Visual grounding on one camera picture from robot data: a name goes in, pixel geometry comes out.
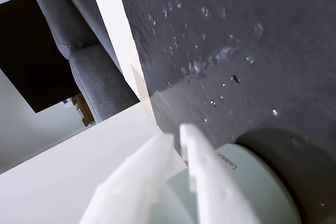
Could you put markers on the brown cardboard box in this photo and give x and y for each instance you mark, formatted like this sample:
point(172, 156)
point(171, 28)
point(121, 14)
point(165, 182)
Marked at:
point(85, 110)

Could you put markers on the grey fabric sofa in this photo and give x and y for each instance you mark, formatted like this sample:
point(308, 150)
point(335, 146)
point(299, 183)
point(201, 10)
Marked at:
point(86, 58)

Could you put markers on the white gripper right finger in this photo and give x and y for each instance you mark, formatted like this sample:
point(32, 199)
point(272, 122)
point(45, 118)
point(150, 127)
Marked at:
point(210, 182)

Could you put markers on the glossy black mat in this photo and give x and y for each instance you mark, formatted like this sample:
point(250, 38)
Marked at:
point(236, 37)

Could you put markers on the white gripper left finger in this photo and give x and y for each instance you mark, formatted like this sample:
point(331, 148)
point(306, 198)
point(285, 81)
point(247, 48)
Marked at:
point(136, 176)

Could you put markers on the pale grey mug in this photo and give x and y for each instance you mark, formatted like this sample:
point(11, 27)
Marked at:
point(252, 184)

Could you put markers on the black flat panel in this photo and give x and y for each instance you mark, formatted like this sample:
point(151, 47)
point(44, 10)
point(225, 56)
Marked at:
point(26, 51)

